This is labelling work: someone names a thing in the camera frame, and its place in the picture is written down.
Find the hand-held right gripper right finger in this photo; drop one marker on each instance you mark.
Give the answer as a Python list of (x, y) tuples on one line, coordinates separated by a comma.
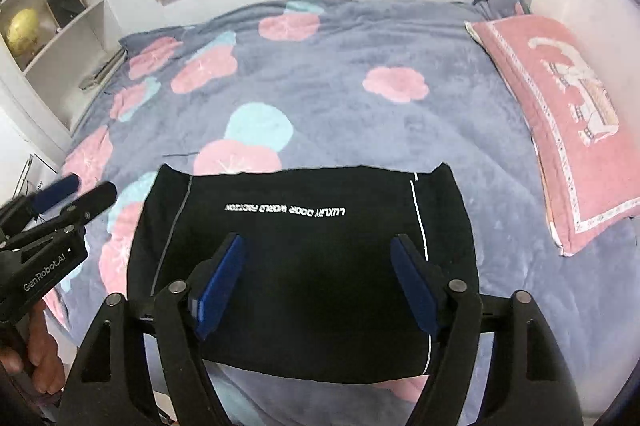
[(415, 286)]

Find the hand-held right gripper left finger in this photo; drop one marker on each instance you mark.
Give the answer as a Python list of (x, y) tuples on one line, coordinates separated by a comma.
[(220, 291)]

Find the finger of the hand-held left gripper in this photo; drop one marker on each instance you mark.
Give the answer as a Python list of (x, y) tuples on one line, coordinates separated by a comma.
[(95, 198), (55, 191)]

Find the black hooded jacket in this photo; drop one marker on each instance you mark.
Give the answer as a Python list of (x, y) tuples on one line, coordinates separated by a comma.
[(300, 281)]

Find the person's left hand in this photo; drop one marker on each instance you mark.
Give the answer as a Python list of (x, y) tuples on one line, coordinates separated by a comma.
[(45, 356)]

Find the white paper sheet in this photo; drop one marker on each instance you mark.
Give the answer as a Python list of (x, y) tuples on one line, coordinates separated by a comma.
[(42, 169)]

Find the grey slim object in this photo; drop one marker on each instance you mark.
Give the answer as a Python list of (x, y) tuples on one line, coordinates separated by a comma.
[(100, 74)]

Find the golden globe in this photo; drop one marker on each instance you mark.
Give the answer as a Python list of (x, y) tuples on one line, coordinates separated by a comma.
[(27, 34)]

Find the black box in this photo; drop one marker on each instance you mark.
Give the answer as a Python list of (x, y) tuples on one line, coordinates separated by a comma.
[(65, 4)]

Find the grey floral fleece blanket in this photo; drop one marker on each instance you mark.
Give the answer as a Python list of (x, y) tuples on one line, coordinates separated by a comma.
[(350, 106)]

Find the pink printed pillow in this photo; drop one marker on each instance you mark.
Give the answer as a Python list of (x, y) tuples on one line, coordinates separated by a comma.
[(550, 106)]

